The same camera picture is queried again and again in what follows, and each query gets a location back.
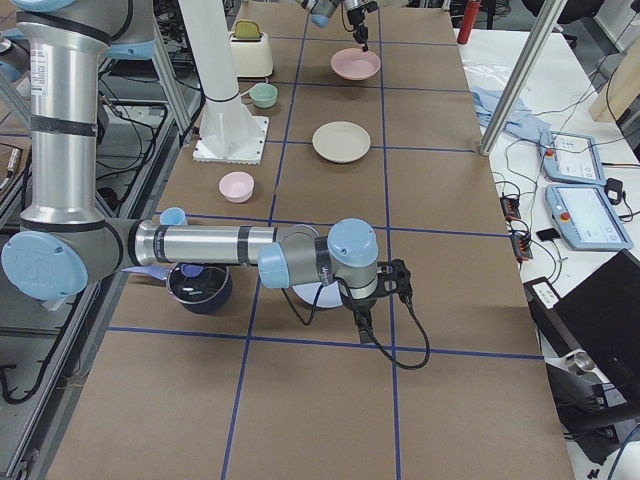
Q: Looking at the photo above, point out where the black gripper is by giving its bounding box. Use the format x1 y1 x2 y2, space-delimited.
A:
341 295 377 330
346 7 369 52

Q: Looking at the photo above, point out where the pink plate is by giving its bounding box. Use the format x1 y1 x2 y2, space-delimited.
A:
330 48 381 81

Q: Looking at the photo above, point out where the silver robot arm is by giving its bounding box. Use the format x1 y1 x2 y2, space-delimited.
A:
296 0 378 52
1 1 383 330

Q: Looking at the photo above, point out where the blue plate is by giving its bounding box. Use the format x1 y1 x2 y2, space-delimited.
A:
293 282 342 309

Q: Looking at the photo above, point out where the cream plate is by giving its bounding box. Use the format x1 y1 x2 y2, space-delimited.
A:
312 121 371 164

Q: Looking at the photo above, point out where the green bowl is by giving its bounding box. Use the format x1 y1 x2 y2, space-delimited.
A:
249 83 278 109

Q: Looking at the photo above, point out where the cream toaster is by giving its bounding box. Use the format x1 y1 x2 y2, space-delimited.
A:
229 20 274 78

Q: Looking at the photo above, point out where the red bottle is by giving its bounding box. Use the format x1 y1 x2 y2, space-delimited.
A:
457 0 481 45

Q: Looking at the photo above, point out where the dark pot with glass lid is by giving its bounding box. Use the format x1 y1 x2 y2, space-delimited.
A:
165 263 233 315

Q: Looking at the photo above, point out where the light blue cloth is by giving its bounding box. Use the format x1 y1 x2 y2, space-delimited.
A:
470 84 551 144

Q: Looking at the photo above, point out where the pink bowl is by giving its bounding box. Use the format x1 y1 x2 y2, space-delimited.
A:
218 171 255 203

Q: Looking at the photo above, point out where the black box with label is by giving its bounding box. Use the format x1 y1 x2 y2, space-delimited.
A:
523 277 560 321

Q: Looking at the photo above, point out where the light blue cup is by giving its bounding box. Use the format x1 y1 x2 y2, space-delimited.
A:
159 207 188 226

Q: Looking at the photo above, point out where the far teach pendant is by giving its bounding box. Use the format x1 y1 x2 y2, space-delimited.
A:
539 130 606 186

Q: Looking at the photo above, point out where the teach pendant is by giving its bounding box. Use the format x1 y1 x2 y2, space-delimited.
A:
539 130 606 186
545 184 634 252

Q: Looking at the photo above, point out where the black laptop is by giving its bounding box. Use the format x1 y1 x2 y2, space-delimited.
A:
533 250 639 388

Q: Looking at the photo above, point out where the near teach pendant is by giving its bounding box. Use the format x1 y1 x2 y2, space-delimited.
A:
545 184 634 252

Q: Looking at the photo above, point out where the black camera cable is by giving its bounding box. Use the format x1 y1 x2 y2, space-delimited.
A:
280 287 431 371

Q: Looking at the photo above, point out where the white camera stand pedestal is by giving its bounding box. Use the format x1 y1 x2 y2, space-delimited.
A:
179 0 269 165

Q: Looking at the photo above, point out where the aluminium frame post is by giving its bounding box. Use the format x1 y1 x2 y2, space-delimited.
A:
478 0 567 156

